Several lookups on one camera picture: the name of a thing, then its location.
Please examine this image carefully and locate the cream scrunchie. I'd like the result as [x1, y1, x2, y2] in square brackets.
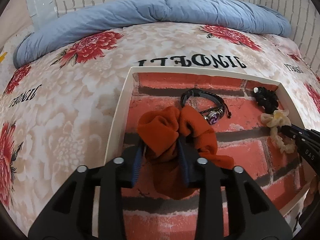
[260, 109, 295, 154]

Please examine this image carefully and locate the black scrunchie with bell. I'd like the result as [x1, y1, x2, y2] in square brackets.
[253, 87, 279, 114]

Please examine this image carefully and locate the black cord bracelet purple charm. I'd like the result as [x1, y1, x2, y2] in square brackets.
[180, 88, 232, 125]

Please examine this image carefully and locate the rust orange scrunchie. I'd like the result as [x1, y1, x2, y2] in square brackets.
[137, 106, 234, 200]

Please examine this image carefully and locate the white tray brick-pattern liner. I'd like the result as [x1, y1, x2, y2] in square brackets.
[106, 67, 313, 239]

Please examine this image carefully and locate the floral fleece bed blanket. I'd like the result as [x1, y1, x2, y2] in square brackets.
[1, 22, 319, 233]

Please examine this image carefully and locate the yellow cloth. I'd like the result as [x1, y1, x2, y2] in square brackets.
[0, 52, 7, 62]

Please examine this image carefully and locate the rolled blue duvet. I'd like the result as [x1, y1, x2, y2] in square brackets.
[13, 0, 291, 69]

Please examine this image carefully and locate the clear plastic sheet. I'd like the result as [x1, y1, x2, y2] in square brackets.
[26, 0, 58, 30]

